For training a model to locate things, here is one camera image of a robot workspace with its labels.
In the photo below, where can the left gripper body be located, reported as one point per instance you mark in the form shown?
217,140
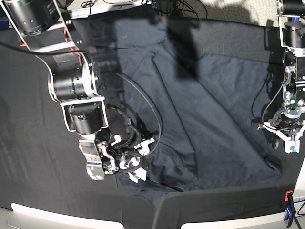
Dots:
288,127

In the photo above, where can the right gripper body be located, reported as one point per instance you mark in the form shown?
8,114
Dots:
129,161

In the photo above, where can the dark grey t-shirt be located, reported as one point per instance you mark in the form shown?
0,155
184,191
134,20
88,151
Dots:
209,139

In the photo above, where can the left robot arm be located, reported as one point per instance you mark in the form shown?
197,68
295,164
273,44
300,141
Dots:
292,39

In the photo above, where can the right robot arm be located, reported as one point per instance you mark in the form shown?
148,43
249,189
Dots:
109,139

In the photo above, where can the red blue clamp near right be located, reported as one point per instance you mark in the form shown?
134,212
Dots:
290,212

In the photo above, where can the black table cloth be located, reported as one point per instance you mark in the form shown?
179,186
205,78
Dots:
42,167

